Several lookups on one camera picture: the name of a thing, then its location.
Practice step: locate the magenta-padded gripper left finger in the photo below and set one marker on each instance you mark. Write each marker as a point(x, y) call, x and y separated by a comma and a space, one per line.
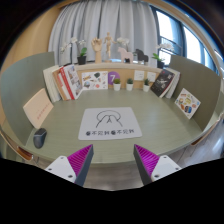
point(63, 166)

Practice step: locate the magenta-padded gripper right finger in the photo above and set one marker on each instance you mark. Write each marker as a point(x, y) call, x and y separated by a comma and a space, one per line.
point(163, 166)

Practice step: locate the dark grey computer mouse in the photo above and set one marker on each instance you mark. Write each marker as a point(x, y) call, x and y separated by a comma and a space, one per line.
point(40, 138)

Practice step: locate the white printed mouse pad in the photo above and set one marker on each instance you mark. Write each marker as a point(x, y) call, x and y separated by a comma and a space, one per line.
point(110, 131)

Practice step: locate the orange chair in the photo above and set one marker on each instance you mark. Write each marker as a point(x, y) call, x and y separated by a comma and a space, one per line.
point(25, 153)

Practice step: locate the colourful sticker card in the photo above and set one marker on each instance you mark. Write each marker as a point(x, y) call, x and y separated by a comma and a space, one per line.
point(187, 103)

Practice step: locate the brown book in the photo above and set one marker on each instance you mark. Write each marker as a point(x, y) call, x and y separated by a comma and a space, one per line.
point(59, 87)

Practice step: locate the small plant in white pot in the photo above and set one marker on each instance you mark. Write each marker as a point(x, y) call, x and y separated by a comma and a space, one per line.
point(146, 87)
point(129, 86)
point(117, 86)

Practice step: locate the thick white book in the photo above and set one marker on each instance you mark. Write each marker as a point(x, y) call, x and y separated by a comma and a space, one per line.
point(47, 83)
point(55, 85)

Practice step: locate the black cover book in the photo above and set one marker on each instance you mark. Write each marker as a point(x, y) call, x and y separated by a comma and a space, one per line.
point(162, 83)

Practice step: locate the red-spined photo cover book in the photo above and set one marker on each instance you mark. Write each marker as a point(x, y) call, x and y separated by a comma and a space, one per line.
point(73, 80)

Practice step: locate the white sticker sheet with drawings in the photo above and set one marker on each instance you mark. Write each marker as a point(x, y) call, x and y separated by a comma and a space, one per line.
point(95, 80)

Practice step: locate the grey-green desk partition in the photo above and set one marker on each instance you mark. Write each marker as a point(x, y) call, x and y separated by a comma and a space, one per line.
point(200, 80)
point(20, 83)

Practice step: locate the purple round number sign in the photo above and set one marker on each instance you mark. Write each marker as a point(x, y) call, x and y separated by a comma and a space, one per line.
point(113, 76)

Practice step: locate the green plant in dark pot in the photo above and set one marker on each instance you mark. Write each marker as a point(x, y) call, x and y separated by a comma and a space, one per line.
point(160, 63)

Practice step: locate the wooden desk shelf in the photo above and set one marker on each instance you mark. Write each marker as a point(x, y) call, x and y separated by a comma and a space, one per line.
point(100, 67)

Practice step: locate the white orchid in black pot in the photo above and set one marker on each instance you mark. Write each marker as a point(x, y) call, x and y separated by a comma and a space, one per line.
point(81, 60)

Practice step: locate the black horse figurine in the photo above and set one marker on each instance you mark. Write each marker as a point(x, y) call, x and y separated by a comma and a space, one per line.
point(141, 56)

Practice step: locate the pink horse figurine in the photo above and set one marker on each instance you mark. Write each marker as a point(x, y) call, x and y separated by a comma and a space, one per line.
point(125, 55)

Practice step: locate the wooden hand model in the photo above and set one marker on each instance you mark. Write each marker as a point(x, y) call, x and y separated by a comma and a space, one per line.
point(97, 48)

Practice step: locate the window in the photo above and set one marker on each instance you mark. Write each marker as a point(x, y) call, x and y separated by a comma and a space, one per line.
point(191, 46)

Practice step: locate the small white orchid black pot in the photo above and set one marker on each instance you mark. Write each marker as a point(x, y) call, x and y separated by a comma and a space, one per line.
point(124, 41)

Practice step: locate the grey curtain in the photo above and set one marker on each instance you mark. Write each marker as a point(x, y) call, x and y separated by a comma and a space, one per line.
point(100, 20)

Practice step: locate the white wall socket plate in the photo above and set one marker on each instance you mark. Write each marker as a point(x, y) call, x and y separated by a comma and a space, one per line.
point(139, 75)
point(151, 76)

